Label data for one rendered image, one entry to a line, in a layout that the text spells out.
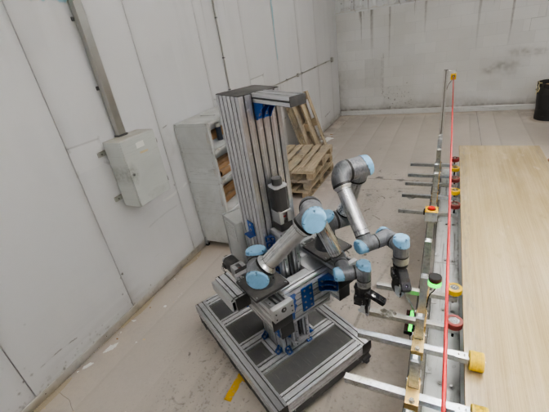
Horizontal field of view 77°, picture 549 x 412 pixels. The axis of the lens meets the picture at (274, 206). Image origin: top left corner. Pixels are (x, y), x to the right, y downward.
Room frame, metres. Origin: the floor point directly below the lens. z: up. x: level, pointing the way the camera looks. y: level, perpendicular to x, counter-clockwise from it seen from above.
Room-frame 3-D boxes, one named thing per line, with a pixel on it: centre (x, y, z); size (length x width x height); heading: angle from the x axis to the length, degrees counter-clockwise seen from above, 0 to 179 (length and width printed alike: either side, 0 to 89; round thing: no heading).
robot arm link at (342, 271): (1.43, -0.31, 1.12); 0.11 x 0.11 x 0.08; 89
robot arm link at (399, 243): (1.35, -0.57, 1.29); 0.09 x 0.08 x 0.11; 17
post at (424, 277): (1.30, -0.68, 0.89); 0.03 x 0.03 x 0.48; 61
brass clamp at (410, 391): (0.84, -0.43, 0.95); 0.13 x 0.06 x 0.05; 151
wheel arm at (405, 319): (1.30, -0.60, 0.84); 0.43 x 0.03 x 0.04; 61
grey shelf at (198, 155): (4.01, 0.52, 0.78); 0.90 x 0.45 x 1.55; 151
